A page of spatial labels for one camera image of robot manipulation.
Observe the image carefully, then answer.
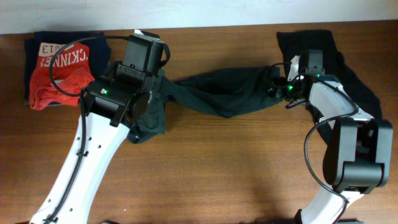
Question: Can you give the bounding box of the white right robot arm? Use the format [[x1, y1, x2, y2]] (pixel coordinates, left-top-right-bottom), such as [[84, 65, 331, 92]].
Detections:
[[271, 50, 393, 223]]

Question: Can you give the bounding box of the dark green t-shirt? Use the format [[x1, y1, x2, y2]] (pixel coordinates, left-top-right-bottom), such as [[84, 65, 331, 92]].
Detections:
[[127, 66, 282, 144]]

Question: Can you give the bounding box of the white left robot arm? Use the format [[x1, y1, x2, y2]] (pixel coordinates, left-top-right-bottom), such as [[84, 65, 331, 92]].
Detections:
[[30, 30, 170, 224]]

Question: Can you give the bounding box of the navy folded garment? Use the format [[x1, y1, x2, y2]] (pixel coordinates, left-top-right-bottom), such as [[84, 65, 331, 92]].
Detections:
[[24, 31, 111, 101]]

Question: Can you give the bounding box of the black polo shirt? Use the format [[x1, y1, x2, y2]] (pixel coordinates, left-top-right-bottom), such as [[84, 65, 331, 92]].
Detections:
[[277, 30, 382, 119]]

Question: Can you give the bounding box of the red printed t-shirt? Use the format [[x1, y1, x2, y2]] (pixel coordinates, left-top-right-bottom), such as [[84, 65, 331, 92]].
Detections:
[[29, 42, 94, 110]]

